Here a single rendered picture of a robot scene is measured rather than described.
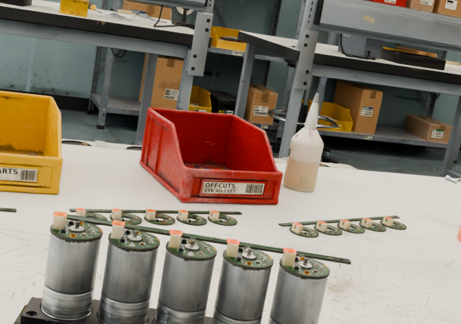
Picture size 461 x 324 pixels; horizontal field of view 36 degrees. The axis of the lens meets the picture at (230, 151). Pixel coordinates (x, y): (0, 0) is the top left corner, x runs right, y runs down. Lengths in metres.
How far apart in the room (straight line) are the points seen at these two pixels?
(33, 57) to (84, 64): 0.32
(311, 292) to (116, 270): 0.09
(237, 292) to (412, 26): 2.75
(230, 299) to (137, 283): 0.04
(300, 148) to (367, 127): 4.34
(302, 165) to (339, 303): 0.27
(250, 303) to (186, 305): 0.03
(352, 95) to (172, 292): 4.75
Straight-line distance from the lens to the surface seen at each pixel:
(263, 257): 0.36
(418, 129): 5.41
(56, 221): 0.35
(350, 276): 0.54
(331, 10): 2.87
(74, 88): 4.80
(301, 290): 0.35
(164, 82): 4.45
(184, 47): 2.75
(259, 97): 4.62
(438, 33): 3.13
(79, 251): 0.35
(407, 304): 0.52
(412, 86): 3.19
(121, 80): 4.83
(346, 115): 5.04
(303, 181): 0.73
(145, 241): 0.35
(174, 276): 0.35
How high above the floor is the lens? 0.94
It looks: 12 degrees down
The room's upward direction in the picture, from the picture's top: 10 degrees clockwise
